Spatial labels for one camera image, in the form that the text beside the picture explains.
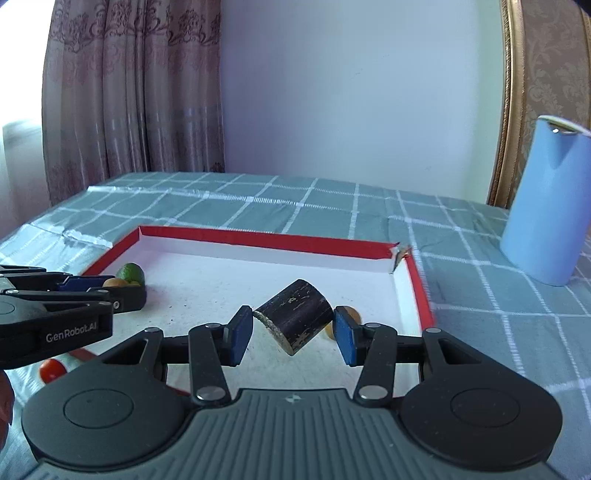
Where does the brown patterned curtain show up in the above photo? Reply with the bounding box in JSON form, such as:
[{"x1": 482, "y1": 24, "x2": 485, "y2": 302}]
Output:
[{"x1": 41, "y1": 0, "x2": 226, "y2": 206}]

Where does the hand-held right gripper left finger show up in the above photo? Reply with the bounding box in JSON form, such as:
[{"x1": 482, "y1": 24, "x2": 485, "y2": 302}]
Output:
[{"x1": 99, "y1": 305, "x2": 254, "y2": 407}]

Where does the red tomato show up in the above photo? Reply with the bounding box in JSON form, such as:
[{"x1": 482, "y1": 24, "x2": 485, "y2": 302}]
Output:
[{"x1": 39, "y1": 359, "x2": 66, "y2": 384}]

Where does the red and white cardboard box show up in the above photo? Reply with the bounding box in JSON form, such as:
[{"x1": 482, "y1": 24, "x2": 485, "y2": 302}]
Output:
[{"x1": 60, "y1": 224, "x2": 437, "y2": 398}]

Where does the light blue cylinder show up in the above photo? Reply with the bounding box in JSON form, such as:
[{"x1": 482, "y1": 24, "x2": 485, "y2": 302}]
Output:
[{"x1": 501, "y1": 115, "x2": 591, "y2": 287}]

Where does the green tomato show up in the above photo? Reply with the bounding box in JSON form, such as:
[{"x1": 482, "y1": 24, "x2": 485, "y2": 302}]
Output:
[{"x1": 115, "y1": 262, "x2": 146, "y2": 286}]

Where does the small yellow-orange fruit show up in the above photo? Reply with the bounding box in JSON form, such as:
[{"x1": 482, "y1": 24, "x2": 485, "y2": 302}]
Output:
[{"x1": 324, "y1": 306, "x2": 363, "y2": 341}]

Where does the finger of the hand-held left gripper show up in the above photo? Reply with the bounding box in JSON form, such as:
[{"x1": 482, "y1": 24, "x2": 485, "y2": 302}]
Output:
[
  {"x1": 59, "y1": 274, "x2": 100, "y2": 292},
  {"x1": 87, "y1": 284, "x2": 147, "y2": 316}
]

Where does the green checked bedsheet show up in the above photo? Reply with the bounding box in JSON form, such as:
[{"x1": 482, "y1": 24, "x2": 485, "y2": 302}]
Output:
[{"x1": 0, "y1": 172, "x2": 591, "y2": 480}]

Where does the person's left hand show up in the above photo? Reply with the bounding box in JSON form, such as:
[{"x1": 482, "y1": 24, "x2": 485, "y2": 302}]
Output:
[{"x1": 0, "y1": 371, "x2": 16, "y2": 430}]

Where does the gold framed upholstered headboard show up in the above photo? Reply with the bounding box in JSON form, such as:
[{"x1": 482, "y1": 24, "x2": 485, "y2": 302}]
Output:
[{"x1": 487, "y1": 0, "x2": 591, "y2": 208}]

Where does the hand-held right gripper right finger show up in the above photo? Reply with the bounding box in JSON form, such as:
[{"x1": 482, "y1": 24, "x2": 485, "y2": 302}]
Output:
[{"x1": 333, "y1": 305, "x2": 490, "y2": 407}]

